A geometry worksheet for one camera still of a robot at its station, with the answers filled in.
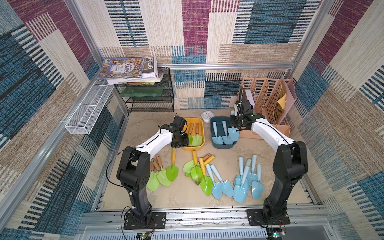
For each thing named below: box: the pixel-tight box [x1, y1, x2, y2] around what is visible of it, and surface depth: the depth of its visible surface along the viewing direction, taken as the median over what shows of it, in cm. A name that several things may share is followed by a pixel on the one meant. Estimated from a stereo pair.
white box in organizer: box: [245, 89, 256, 109], surface depth 101 cm
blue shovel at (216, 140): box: [212, 121, 224, 145], surface depth 104 cm
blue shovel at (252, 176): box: [247, 154, 258, 187], surface depth 89 cm
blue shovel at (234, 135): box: [227, 126, 240, 141], surface depth 92 cm
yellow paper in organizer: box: [277, 93, 287, 111], surface depth 91 cm
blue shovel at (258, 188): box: [251, 164, 265, 200], surface depth 83 cm
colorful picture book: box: [96, 57, 146, 80], surface depth 83 cm
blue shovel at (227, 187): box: [210, 164, 234, 198], surface depth 85 cm
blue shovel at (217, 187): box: [205, 164, 223, 199], surface depth 84 cm
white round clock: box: [201, 110, 215, 123], surface depth 117 cm
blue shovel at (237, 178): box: [233, 157, 244, 190], surface depth 88 cm
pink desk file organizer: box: [239, 77, 297, 139], surface depth 101 cm
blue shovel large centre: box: [232, 158, 252, 204], surface depth 82 cm
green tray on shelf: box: [119, 86, 164, 97], surface depth 102 cm
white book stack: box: [107, 56, 164, 85], surface depth 83 cm
